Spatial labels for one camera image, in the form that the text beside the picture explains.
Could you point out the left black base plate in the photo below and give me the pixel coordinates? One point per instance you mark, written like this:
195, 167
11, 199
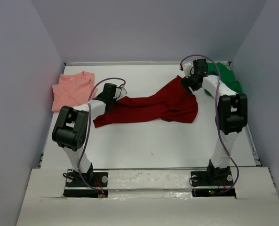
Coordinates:
75, 187

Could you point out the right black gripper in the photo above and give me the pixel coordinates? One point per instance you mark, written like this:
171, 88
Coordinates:
189, 83

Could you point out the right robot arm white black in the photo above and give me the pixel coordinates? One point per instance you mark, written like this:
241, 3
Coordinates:
230, 119

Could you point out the folded pink t shirt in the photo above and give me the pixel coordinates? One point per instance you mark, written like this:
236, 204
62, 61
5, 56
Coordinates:
73, 90

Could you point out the crumpled green t shirt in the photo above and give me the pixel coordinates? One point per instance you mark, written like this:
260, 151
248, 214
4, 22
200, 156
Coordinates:
227, 77

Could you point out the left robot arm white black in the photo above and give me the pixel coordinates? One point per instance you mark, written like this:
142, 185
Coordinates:
72, 127

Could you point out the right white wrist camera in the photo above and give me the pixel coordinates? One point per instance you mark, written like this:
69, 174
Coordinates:
186, 68

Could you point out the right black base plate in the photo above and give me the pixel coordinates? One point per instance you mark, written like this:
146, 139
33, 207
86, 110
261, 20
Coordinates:
212, 186

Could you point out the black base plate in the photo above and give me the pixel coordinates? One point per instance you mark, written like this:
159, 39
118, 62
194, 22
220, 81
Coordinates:
212, 186
75, 187

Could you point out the dark red t shirt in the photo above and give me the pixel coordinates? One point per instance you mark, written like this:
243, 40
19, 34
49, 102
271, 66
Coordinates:
170, 103

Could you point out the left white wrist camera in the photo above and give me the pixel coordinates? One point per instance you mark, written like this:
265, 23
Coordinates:
120, 93

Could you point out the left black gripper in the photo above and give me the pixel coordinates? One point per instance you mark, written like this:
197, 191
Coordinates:
109, 103

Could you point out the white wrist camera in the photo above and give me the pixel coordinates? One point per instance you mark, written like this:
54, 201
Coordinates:
120, 93
186, 68

